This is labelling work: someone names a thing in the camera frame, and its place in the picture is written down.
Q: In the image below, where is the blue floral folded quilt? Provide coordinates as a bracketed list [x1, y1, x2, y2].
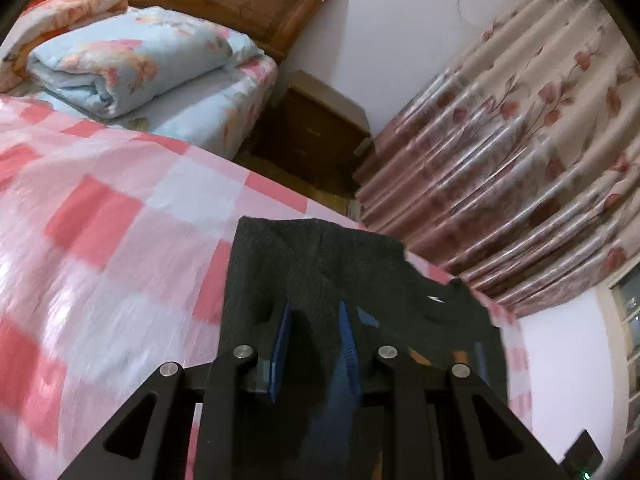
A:
[26, 6, 266, 120]

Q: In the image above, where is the black knit sweater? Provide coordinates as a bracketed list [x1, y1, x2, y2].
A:
[220, 216, 508, 480]

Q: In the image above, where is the orange floral folded quilt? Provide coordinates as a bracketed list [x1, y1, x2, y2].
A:
[0, 0, 130, 92]

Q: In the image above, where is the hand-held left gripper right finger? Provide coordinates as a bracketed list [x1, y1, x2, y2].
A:
[339, 300, 571, 480]

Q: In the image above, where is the wooden nightstand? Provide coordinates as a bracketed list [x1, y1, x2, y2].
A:
[250, 70, 373, 186]

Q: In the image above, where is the window with cream frame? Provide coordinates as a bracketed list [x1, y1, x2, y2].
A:
[607, 265, 640, 411]

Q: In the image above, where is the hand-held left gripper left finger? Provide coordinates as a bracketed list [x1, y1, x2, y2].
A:
[57, 300, 301, 480]

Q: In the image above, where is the light floral bed sheet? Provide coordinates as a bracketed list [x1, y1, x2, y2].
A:
[20, 55, 279, 161]

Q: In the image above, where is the pink floral curtain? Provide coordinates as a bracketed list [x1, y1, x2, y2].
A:
[352, 0, 640, 318]

